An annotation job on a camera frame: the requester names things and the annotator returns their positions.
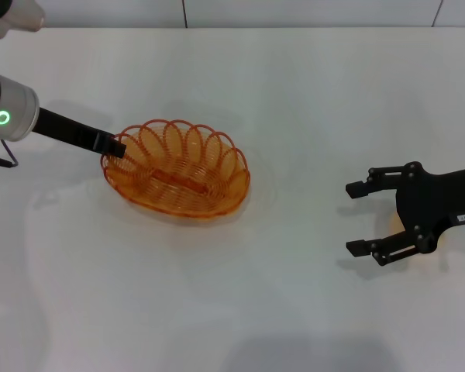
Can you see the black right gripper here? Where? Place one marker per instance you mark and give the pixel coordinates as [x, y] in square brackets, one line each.
[438, 197]

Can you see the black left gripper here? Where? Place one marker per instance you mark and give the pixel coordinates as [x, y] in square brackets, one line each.
[62, 128]

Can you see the round beige bread bun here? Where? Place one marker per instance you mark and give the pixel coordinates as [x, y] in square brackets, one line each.
[395, 226]

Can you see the orange plastic woven basket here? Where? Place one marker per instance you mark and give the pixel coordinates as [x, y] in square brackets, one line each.
[186, 182]

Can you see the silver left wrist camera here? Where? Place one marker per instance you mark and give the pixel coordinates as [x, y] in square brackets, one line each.
[23, 17]

